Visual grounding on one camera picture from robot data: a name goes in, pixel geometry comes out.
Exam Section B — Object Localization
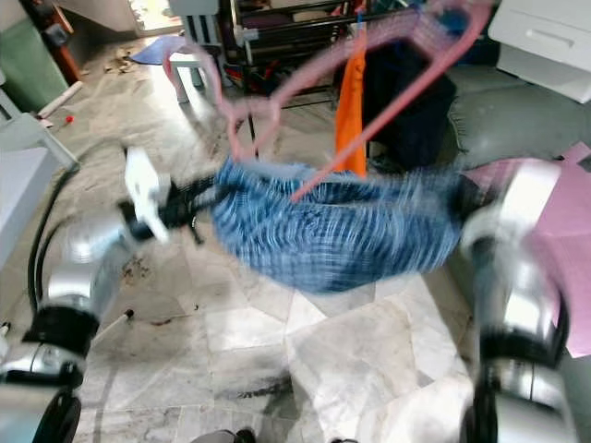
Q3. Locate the pale blue folding table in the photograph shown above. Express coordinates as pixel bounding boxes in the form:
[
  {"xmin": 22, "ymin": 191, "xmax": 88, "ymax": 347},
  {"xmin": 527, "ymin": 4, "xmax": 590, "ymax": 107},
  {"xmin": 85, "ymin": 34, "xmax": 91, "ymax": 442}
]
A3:
[{"xmin": 0, "ymin": 146, "xmax": 58, "ymax": 264}]

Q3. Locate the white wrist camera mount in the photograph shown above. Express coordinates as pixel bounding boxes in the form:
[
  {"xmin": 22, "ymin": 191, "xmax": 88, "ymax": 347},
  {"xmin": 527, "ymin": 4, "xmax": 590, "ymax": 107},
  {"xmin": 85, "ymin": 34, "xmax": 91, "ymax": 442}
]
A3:
[
  {"xmin": 494, "ymin": 159, "xmax": 564, "ymax": 243},
  {"xmin": 124, "ymin": 146, "xmax": 174, "ymax": 245}
]

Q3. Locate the dark navy garment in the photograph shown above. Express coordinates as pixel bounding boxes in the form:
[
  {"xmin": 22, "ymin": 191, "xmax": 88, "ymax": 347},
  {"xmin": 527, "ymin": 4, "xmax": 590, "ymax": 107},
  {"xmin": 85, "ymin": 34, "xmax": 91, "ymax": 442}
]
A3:
[{"xmin": 360, "ymin": 42, "xmax": 464, "ymax": 169}]

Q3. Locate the long black left arm cable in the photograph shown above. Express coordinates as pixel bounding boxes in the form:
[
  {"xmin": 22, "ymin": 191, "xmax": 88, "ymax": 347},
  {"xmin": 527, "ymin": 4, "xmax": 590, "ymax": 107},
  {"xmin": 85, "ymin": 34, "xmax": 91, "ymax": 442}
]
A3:
[{"xmin": 30, "ymin": 138, "xmax": 130, "ymax": 315}]

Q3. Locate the pink cloth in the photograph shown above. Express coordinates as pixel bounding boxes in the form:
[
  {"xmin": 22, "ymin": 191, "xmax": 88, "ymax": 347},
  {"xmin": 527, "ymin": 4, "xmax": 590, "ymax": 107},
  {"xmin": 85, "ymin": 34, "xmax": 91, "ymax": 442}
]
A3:
[{"xmin": 462, "ymin": 141, "xmax": 591, "ymax": 359}]

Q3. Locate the grey green sofa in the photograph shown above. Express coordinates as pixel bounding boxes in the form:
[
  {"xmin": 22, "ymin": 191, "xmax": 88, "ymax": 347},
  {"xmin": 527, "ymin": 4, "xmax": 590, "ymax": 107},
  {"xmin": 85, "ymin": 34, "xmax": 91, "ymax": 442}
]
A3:
[{"xmin": 445, "ymin": 63, "xmax": 591, "ymax": 172}]

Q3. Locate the dark green fabric furniture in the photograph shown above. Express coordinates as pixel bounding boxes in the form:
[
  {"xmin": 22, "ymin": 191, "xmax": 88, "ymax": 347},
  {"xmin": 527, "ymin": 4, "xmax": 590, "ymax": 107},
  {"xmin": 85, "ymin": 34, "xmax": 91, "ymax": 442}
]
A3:
[{"xmin": 0, "ymin": 18, "xmax": 71, "ymax": 114}]

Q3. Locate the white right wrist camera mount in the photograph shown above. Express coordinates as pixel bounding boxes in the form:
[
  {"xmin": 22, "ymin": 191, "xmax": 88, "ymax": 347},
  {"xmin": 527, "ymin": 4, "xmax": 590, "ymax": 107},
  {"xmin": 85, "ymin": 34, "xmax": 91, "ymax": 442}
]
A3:
[{"xmin": 494, "ymin": 159, "xmax": 564, "ymax": 243}]

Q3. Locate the blue plaid garment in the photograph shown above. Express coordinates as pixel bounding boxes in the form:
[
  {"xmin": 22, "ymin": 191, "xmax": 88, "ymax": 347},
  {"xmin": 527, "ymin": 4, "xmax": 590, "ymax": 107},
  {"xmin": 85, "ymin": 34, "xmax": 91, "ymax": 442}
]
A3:
[{"xmin": 209, "ymin": 157, "xmax": 469, "ymax": 296}]

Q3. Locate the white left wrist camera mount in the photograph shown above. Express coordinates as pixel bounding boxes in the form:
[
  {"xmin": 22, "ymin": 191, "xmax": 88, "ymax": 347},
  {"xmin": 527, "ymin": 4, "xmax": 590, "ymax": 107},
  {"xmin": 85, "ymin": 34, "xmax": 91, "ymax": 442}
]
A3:
[{"xmin": 124, "ymin": 146, "xmax": 174, "ymax": 245}]

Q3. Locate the brown wooden frame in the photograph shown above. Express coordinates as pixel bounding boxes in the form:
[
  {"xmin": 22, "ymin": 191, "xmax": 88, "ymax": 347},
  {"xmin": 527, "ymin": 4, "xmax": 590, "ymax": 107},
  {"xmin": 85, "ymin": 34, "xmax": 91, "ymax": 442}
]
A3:
[{"xmin": 21, "ymin": 0, "xmax": 86, "ymax": 86}]

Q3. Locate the black metal drying rack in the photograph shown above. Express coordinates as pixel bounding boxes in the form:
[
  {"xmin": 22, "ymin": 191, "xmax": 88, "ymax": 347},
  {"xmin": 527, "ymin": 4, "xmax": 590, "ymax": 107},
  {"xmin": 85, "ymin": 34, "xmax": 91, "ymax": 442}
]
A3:
[{"xmin": 226, "ymin": 0, "xmax": 428, "ymax": 110}]

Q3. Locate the white drawer cabinet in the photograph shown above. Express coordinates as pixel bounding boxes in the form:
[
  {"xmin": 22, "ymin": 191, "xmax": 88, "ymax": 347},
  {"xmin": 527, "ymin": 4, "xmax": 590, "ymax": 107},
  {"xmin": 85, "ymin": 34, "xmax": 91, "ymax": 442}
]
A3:
[{"xmin": 487, "ymin": 0, "xmax": 591, "ymax": 104}]

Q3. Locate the pink plastic clothes hanger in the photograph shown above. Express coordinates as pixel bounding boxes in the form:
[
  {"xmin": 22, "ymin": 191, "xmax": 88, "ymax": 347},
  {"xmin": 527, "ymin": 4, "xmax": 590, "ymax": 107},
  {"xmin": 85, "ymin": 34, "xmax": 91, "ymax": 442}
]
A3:
[{"xmin": 163, "ymin": 0, "xmax": 493, "ymax": 204}]

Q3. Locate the crumpled beige cloth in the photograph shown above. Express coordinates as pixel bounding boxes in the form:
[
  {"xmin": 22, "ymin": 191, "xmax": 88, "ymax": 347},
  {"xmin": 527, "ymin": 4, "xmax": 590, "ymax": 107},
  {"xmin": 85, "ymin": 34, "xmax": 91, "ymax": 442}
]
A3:
[{"xmin": 102, "ymin": 54, "xmax": 135, "ymax": 75}]

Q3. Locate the orange shirt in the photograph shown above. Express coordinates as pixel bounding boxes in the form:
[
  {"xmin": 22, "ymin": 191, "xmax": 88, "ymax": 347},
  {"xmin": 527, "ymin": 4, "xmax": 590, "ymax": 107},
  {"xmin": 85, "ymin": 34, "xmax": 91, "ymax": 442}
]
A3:
[{"xmin": 332, "ymin": 32, "xmax": 371, "ymax": 177}]

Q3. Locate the blue floor mat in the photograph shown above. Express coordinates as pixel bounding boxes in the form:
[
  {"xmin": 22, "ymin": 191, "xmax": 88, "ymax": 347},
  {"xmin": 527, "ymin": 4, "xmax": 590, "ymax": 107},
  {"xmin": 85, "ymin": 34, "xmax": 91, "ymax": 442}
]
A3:
[{"xmin": 130, "ymin": 34, "xmax": 183, "ymax": 67}]

